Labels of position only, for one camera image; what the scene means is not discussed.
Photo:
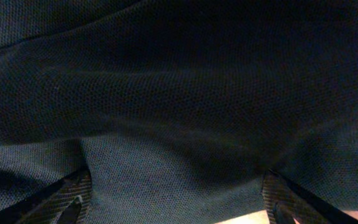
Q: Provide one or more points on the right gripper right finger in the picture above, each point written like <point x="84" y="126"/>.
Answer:
<point x="288" y="203"/>

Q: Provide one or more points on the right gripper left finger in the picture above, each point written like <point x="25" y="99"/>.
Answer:
<point x="66" y="201"/>

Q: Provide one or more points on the black Sydrogen polo shirt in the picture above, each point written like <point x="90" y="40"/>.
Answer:
<point x="177" y="108"/>

